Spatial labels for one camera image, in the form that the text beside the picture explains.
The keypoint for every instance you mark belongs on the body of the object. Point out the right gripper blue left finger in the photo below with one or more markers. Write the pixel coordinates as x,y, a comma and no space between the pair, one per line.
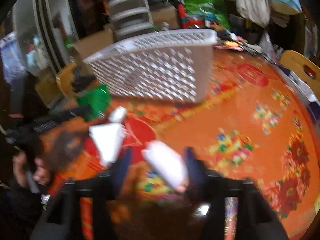
104,187

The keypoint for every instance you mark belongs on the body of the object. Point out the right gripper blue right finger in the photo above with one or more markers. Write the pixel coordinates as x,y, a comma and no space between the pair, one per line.
210,187

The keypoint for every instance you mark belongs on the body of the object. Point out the white printed paper packet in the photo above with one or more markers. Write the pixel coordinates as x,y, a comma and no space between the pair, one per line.
168,164

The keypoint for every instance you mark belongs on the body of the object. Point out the dark knitted soft item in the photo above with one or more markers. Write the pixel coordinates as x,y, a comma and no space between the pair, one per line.
65,149

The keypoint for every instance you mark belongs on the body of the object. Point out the white cloth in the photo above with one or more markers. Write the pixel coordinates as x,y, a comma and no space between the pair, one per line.
108,139

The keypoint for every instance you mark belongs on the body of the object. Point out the green plastic packet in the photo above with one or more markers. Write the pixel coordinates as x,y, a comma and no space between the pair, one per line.
97,98

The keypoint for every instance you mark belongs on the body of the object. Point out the person's left hand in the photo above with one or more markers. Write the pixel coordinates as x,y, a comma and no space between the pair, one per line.
39,171

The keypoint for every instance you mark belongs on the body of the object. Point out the red floral tablecloth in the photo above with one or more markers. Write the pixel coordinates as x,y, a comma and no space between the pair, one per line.
250,125

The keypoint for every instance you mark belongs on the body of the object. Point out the left wooden chair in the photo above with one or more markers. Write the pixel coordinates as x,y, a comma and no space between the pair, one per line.
64,80

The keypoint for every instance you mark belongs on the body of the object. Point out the wooden chair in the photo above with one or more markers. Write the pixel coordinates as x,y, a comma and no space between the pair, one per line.
301,66
64,80

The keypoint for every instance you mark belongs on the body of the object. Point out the brown cardboard box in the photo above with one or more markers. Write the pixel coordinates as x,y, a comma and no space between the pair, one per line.
93,43

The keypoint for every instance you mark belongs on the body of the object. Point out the white perforated plastic basket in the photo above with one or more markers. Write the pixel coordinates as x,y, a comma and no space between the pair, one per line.
172,65

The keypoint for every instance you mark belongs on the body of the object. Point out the right wooden chair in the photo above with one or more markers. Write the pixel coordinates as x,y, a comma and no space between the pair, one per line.
301,66

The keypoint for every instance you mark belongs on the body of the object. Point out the grey stacked drawer unit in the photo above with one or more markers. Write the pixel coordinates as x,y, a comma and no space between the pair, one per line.
130,18

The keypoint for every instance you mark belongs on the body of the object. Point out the green shopping bag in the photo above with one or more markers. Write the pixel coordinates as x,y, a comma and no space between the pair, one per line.
214,11

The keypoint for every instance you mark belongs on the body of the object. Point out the beige canvas tote bag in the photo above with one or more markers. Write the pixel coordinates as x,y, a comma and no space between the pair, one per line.
257,11

